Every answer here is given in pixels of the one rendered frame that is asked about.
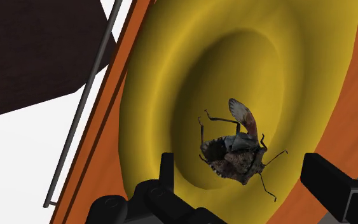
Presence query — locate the brown bug figure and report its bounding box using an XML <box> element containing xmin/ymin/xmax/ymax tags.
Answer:
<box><xmin>197</xmin><ymin>98</ymin><xmax>289</xmax><ymax>203</ymax></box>

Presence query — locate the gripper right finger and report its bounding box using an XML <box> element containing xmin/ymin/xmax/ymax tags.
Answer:
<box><xmin>299</xmin><ymin>152</ymin><xmax>358</xmax><ymax>224</ymax></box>

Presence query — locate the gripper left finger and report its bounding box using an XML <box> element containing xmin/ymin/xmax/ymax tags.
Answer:
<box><xmin>85</xmin><ymin>151</ymin><xmax>198</xmax><ymax>224</ymax></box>

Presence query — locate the yellow bowl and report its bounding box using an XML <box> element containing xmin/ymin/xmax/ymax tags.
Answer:
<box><xmin>118</xmin><ymin>0</ymin><xmax>358</xmax><ymax>224</ymax></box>

